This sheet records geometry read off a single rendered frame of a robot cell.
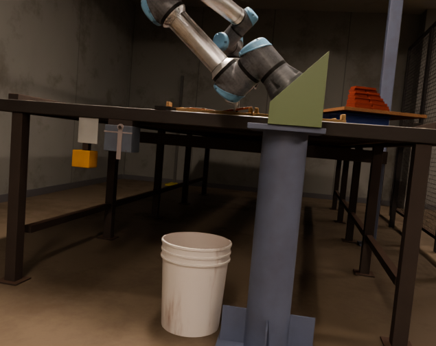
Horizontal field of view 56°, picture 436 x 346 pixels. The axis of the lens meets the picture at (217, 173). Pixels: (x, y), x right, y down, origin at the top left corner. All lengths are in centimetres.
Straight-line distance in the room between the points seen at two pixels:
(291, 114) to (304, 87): 10
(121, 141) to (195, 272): 68
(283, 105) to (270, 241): 49
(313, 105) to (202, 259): 72
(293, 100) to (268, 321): 81
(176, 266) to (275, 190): 51
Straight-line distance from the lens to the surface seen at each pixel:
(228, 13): 183
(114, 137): 196
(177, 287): 173
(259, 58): 157
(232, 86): 160
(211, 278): 171
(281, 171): 151
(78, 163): 204
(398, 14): 397
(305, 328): 174
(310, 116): 145
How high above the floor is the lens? 79
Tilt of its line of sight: 4 degrees down
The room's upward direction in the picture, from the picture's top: 5 degrees clockwise
